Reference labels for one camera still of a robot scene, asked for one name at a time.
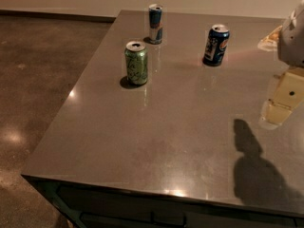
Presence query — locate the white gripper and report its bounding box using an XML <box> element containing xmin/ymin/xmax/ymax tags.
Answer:
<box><xmin>257</xmin><ymin>0</ymin><xmax>304</xmax><ymax>130</ymax></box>

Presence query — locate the blue pepsi can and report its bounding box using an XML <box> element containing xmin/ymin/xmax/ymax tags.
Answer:
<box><xmin>202</xmin><ymin>24</ymin><xmax>230</xmax><ymax>67</ymax></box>

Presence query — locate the blue silver energy drink can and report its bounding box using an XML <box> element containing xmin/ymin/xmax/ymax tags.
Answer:
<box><xmin>149</xmin><ymin>4</ymin><xmax>162</xmax><ymax>45</ymax></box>

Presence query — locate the green soda can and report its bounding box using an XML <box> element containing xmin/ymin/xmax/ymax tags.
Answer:
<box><xmin>124</xmin><ymin>41</ymin><xmax>148</xmax><ymax>86</ymax></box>

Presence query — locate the dark cabinet under table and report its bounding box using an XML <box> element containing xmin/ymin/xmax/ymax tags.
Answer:
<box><xmin>23</xmin><ymin>175</ymin><xmax>304</xmax><ymax>228</ymax></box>

